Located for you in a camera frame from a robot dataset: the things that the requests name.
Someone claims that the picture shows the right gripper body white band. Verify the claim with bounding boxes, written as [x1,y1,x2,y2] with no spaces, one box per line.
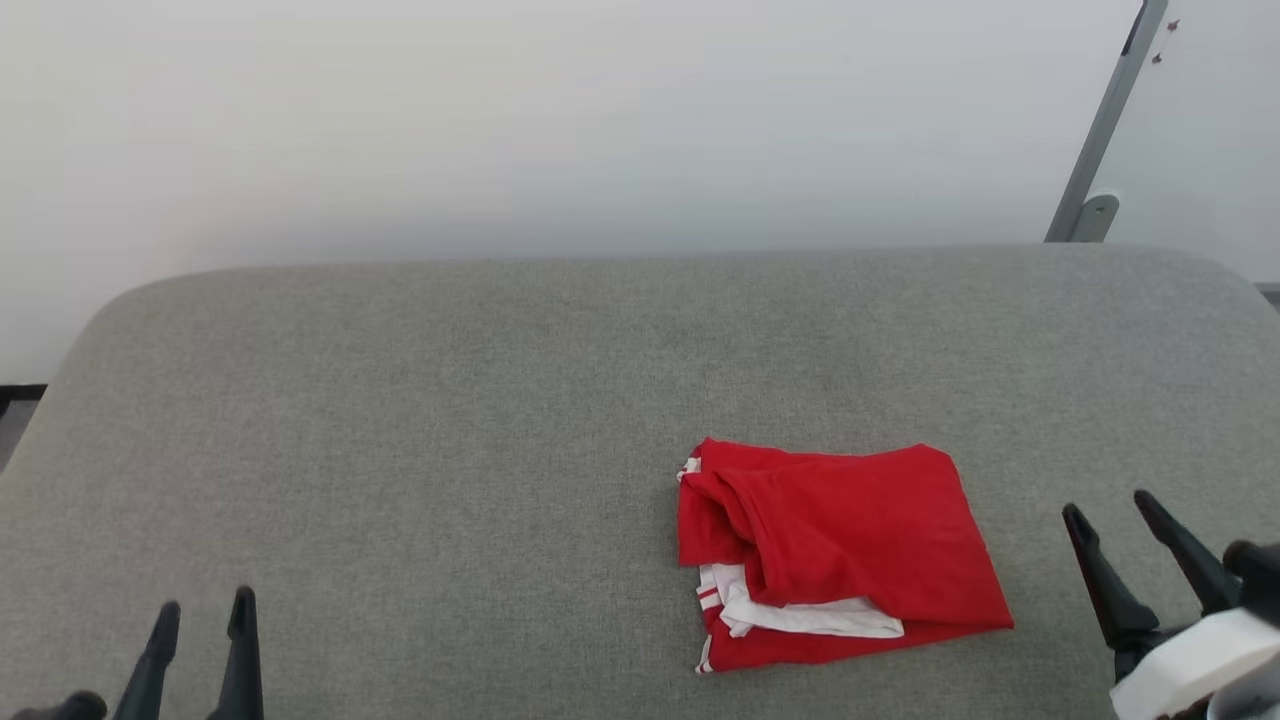
[1109,539,1280,720]

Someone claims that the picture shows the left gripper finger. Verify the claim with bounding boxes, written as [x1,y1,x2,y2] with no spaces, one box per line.
[111,601,183,720]
[206,586,266,720]

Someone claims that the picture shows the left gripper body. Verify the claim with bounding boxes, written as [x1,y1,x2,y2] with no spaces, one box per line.
[9,689,109,720]

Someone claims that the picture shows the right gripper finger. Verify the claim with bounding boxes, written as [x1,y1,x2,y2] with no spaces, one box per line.
[1061,503,1162,652]
[1134,490,1242,615]

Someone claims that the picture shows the red and white garment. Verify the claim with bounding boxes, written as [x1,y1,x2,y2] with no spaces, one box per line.
[676,437,1015,675]

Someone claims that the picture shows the grey fabric sofa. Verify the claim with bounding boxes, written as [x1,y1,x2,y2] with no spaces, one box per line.
[0,245,1280,720]

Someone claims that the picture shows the grey metal pole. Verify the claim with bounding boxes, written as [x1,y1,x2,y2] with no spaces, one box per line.
[1044,0,1170,245]

